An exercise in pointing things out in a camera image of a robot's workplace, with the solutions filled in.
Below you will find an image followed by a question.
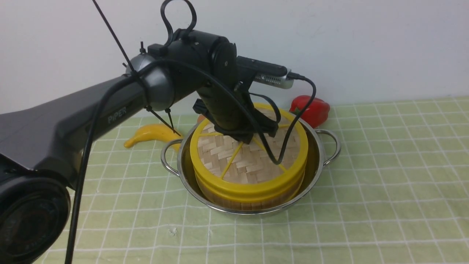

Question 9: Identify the yellow toy banana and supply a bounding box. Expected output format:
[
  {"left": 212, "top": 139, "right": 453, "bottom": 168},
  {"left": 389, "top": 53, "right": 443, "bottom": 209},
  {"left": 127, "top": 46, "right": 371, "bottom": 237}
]
[{"left": 124, "top": 124, "right": 183, "bottom": 149}]

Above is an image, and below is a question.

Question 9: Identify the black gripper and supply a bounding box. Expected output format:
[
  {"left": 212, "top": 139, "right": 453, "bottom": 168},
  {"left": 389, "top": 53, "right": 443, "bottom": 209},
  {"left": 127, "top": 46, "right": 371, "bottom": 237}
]
[{"left": 193, "top": 88, "right": 280, "bottom": 144}]

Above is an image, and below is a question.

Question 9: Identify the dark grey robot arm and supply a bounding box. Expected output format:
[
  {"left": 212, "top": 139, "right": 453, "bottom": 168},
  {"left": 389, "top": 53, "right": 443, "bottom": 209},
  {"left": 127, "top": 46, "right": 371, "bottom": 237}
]
[{"left": 0, "top": 29, "right": 289, "bottom": 264}]

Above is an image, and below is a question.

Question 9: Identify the red toy bell pepper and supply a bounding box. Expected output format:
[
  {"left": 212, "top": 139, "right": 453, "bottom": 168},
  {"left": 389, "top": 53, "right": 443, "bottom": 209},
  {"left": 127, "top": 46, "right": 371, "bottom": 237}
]
[{"left": 289, "top": 95, "right": 330, "bottom": 129}]

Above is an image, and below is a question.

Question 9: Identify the bamboo steamer basket yellow rim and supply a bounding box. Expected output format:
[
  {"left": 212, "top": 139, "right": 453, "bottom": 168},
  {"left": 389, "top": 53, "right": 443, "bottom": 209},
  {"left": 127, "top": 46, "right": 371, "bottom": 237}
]
[{"left": 195, "top": 170, "right": 304, "bottom": 212}]

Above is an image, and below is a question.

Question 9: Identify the black camera cable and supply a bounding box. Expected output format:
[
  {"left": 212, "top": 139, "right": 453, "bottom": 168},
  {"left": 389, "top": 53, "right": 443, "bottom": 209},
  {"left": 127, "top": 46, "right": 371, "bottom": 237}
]
[{"left": 64, "top": 0, "right": 317, "bottom": 264}]

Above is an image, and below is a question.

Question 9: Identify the green checked tablecloth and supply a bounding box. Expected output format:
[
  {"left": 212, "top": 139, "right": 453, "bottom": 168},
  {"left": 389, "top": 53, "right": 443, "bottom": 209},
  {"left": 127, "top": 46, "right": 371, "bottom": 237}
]
[{"left": 73, "top": 96, "right": 469, "bottom": 264}]

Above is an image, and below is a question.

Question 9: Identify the yellow rimmed woven steamer lid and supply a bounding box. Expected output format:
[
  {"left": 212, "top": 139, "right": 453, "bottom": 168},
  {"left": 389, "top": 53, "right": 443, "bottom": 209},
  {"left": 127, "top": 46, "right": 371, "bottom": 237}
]
[{"left": 189, "top": 119, "right": 309, "bottom": 184}]

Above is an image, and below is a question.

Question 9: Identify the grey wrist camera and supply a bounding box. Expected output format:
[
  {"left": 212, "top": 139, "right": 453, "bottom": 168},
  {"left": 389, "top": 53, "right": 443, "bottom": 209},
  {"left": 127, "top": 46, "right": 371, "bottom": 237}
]
[{"left": 236, "top": 56, "right": 294, "bottom": 89}]

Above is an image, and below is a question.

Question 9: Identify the stainless steel two-handled pot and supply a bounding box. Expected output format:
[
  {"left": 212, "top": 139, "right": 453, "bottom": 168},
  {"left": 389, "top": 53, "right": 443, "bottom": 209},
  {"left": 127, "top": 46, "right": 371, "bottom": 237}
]
[{"left": 160, "top": 120, "right": 341, "bottom": 218}]

